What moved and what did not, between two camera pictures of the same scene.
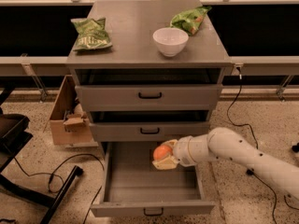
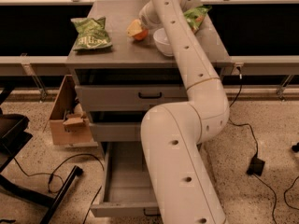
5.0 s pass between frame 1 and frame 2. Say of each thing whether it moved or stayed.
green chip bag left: stayed
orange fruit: moved
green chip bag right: stayed
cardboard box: stayed
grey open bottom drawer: stayed
